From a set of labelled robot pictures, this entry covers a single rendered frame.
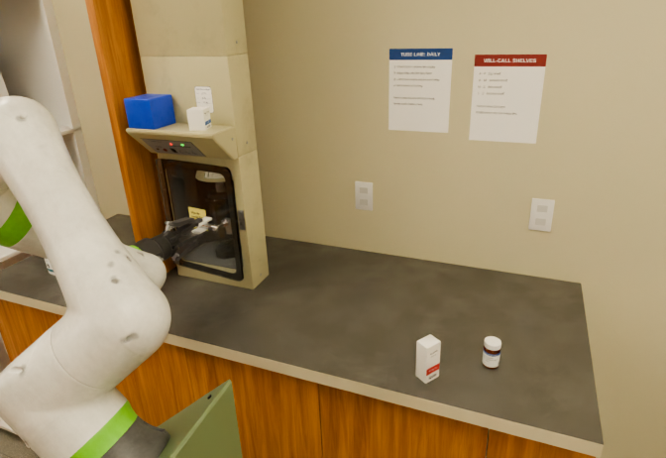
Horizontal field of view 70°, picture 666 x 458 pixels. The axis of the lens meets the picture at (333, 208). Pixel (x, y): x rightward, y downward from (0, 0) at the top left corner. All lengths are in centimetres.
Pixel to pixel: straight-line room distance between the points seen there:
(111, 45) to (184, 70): 23
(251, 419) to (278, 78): 119
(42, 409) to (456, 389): 89
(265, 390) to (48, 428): 80
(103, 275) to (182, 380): 98
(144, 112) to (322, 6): 70
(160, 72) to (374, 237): 97
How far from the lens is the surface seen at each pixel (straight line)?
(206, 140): 142
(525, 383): 136
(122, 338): 73
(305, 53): 181
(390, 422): 139
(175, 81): 158
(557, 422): 128
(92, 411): 83
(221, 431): 89
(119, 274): 76
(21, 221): 107
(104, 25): 165
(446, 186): 175
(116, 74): 166
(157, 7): 159
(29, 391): 82
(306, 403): 147
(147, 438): 85
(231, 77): 147
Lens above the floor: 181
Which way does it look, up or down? 22 degrees down
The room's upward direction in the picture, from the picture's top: 2 degrees counter-clockwise
